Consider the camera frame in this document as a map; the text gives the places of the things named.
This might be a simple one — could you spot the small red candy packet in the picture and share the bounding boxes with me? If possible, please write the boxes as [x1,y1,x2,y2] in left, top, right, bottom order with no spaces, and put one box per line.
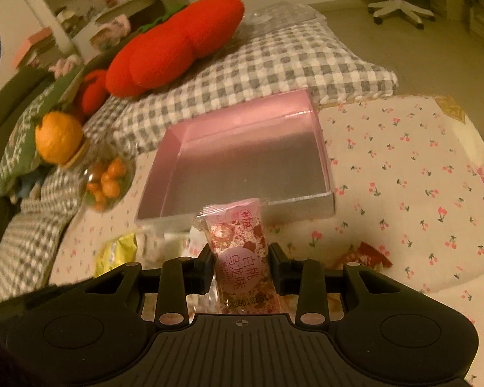
[331,242,392,272]

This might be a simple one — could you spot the yellow snack packet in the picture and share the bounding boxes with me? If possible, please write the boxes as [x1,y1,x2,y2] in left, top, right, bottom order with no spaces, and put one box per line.
[94,233,138,278]

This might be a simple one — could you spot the pink peach oolong snack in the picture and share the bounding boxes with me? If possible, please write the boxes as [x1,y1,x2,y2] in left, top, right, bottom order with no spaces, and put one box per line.
[198,198,281,314]

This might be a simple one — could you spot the glass jar with kumquats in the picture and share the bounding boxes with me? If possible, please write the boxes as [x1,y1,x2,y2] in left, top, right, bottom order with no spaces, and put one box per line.
[64,136,136,212]

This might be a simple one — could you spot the pink silver cardboard box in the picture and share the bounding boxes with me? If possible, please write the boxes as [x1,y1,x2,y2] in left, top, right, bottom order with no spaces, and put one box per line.
[135,89,336,233]

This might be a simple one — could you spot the cherry print tablecloth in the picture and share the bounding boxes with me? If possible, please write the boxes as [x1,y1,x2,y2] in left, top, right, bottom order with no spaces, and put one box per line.
[47,94,484,387]

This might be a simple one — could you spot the green embroidered pillow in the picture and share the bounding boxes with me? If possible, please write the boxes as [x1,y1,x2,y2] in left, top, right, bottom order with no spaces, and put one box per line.
[0,65,84,197]

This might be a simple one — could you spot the large orange citrus fruit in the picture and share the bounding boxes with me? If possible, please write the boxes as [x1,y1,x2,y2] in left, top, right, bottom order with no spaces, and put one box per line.
[35,111,84,165]

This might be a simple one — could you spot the grey checkered quilt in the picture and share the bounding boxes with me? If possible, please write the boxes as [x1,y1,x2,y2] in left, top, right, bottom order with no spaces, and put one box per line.
[0,3,398,302]

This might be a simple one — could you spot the red tomato plush cushion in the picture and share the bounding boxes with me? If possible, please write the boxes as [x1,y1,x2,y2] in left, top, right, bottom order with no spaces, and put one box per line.
[106,0,245,98]

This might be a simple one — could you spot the white office chair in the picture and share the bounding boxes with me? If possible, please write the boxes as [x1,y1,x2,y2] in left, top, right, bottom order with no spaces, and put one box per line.
[367,0,435,30]

